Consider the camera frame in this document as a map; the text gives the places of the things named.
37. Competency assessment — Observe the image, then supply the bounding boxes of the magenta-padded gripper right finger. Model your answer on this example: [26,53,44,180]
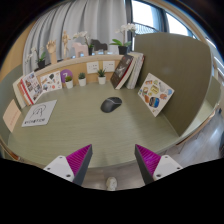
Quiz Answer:
[134,143,184,186]

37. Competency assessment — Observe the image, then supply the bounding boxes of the white orchid in black pot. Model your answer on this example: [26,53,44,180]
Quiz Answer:
[108,22,138,56]
[24,46,48,70]
[72,30,95,57]

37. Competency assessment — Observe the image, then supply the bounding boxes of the dark grey horse figure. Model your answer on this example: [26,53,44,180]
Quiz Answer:
[90,38,109,53]

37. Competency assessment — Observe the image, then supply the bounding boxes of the colourful sticker sheet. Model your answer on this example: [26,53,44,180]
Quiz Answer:
[137,72,175,118]

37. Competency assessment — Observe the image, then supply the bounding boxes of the purple round number sign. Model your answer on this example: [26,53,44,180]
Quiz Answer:
[59,68,74,84]

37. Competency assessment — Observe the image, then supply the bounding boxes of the wooden mannequin figure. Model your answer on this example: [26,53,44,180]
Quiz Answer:
[61,30,72,60]

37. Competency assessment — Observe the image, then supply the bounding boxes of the white sticker sheet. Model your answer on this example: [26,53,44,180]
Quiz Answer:
[39,70,63,94]

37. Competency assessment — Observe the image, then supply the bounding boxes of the grey-green desk divider panel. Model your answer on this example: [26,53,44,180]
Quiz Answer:
[0,63,25,148]
[133,32,213,138]

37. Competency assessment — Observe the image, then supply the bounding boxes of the white-covered leaning books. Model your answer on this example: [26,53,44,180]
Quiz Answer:
[125,51,146,90]

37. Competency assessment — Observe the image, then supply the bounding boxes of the cream-covered book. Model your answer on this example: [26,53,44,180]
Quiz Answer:
[12,78,28,109]

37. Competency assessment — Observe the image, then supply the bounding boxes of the small succulent in white pot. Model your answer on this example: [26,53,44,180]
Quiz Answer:
[64,75,75,90]
[77,72,88,88]
[96,68,107,85]

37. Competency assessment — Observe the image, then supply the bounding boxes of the white wall socket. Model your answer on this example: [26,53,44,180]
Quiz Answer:
[102,60,116,73]
[86,61,100,75]

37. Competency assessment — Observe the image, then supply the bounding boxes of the red-spined photo cover book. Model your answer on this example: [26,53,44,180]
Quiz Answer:
[20,70,44,105]

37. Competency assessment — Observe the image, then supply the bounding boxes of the black-covered book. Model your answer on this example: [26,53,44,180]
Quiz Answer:
[109,54,135,90]

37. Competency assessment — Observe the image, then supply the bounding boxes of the dark grey computer mouse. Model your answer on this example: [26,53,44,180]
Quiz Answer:
[100,96,123,114]

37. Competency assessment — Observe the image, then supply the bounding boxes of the grey curtain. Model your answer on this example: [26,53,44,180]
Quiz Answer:
[22,0,129,76]

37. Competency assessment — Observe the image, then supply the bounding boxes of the wooden hand model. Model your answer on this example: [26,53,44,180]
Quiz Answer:
[45,39,58,65]

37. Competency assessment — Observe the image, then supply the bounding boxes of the white printed mouse pad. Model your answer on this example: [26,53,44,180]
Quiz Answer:
[21,99,58,128]

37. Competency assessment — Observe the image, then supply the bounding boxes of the dark-framed window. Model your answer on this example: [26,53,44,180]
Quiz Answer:
[125,0,224,68]

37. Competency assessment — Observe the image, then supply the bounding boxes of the peach paper card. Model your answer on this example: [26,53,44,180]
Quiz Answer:
[2,98,22,133]

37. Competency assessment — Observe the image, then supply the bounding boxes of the pink horse figure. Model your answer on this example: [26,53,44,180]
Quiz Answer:
[71,41,90,58]

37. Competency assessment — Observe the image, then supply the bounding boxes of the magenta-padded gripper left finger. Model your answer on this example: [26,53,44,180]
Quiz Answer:
[43,143,93,187]

